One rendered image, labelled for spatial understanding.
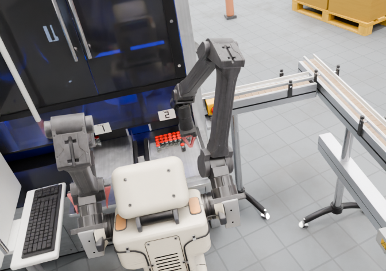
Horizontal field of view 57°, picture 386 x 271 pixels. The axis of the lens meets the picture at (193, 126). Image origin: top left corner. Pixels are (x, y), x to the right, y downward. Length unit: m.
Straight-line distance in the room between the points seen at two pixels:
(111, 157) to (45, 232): 0.47
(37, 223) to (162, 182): 0.94
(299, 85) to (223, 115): 1.12
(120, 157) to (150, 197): 0.88
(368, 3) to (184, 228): 4.21
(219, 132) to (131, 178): 0.30
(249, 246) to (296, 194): 0.56
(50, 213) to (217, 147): 0.98
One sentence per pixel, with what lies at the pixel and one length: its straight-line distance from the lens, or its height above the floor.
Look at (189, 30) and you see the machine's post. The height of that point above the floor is 1.44.
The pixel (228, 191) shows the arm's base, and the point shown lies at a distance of 1.12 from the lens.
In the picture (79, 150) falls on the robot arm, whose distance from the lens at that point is 0.87.
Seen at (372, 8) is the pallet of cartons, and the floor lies 0.33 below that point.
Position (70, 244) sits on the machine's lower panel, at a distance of 2.54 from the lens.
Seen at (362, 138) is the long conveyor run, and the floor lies 0.88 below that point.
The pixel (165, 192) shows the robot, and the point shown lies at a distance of 1.01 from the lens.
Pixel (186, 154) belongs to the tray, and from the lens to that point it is 1.78.
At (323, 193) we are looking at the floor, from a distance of 2.78.
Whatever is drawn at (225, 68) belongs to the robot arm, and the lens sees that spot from 1.00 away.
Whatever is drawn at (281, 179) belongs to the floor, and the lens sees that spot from 2.83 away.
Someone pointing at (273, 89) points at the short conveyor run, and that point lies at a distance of 2.11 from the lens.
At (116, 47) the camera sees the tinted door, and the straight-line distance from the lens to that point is 1.66.
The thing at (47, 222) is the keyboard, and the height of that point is 0.83.
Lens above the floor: 2.06
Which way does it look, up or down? 37 degrees down
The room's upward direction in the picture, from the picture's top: 10 degrees counter-clockwise
